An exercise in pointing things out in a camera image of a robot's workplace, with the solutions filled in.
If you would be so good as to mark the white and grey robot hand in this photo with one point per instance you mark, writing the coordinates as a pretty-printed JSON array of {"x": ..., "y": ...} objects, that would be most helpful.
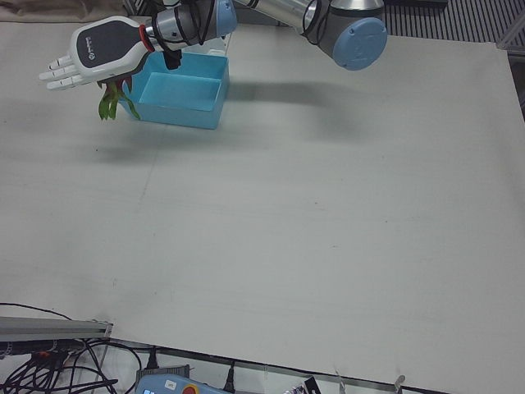
[{"x": 100, "y": 47}]

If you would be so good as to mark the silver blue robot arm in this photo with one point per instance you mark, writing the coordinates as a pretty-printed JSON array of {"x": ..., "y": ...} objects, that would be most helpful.
[{"x": 295, "y": 24}]

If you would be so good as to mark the light blue plastic bin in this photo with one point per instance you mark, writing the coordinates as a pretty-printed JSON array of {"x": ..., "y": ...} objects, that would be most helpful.
[{"x": 184, "y": 92}]

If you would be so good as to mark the blue teach pendant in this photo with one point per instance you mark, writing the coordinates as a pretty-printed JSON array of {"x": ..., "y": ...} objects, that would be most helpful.
[{"x": 174, "y": 381}]

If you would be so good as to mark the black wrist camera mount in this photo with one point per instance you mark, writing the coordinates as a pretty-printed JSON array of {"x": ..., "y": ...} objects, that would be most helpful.
[{"x": 173, "y": 58}]

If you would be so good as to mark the aluminium frame rail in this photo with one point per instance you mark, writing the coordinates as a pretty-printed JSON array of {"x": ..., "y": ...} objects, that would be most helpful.
[{"x": 49, "y": 328}]

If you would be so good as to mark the aluminium frame corner profile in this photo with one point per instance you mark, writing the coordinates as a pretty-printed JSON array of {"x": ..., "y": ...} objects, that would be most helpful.
[{"x": 512, "y": 35}]

